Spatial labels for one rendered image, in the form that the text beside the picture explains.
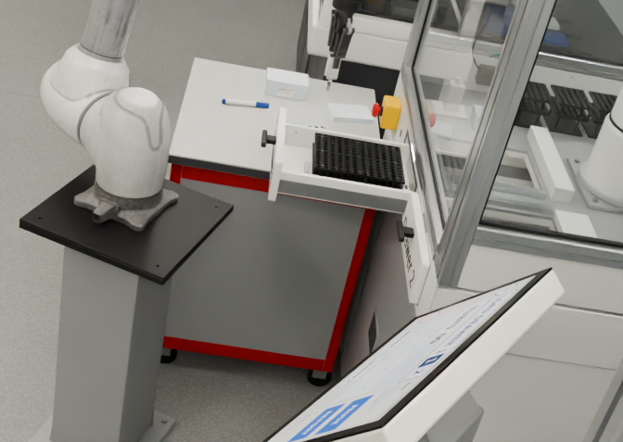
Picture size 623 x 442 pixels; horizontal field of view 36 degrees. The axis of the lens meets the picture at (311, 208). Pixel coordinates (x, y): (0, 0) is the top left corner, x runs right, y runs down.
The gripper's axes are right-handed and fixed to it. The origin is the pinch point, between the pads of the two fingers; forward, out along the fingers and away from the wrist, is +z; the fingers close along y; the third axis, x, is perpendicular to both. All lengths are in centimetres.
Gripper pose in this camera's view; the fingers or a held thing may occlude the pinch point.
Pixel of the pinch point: (333, 65)
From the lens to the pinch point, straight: 260.6
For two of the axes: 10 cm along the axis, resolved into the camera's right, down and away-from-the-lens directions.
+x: 9.4, 0.0, 3.3
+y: 2.8, 5.6, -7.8
